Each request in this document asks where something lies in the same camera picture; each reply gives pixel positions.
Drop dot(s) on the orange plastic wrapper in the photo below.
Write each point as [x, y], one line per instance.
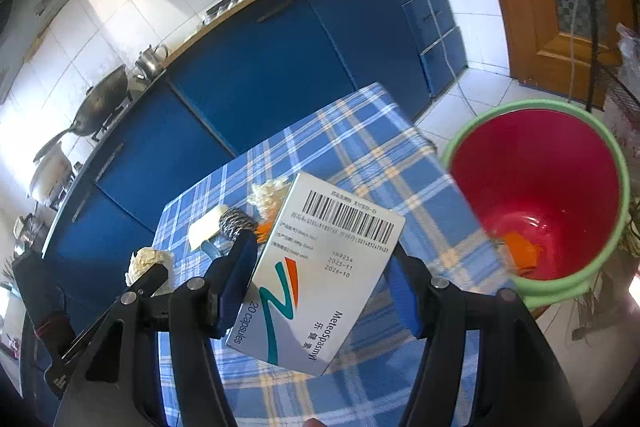
[263, 229]
[520, 252]

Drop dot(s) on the dried plant stems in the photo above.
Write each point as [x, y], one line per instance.
[595, 302]

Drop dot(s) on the white foam block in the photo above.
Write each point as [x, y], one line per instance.
[205, 227]

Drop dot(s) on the steel wool scrubber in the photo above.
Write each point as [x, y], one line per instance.
[235, 222]

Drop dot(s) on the white cooking pot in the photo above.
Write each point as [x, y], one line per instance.
[50, 172]

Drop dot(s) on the blue plaid tablecloth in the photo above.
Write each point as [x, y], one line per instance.
[360, 142]

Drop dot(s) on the red bin with green rim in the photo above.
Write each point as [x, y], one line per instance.
[540, 167]

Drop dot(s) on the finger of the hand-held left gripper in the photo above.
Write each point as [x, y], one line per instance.
[150, 282]

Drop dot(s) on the blue drawer unit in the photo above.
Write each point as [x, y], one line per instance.
[430, 17]

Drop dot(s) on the white medicine box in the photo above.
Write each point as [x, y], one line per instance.
[325, 257]

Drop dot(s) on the wooden door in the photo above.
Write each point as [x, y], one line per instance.
[530, 32]

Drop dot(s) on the dark metal wok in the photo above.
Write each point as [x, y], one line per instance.
[100, 102]

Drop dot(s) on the small steel kettle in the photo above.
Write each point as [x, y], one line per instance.
[150, 62]

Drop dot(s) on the cream paper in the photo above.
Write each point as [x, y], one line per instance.
[150, 257]
[267, 197]

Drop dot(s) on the range hood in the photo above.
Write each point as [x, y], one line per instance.
[35, 7]

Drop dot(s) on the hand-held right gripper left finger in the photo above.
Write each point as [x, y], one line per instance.
[239, 277]

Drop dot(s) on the blue kitchen cabinet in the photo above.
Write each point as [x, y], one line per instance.
[260, 57]

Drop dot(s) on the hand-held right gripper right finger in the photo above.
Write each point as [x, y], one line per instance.
[402, 292]

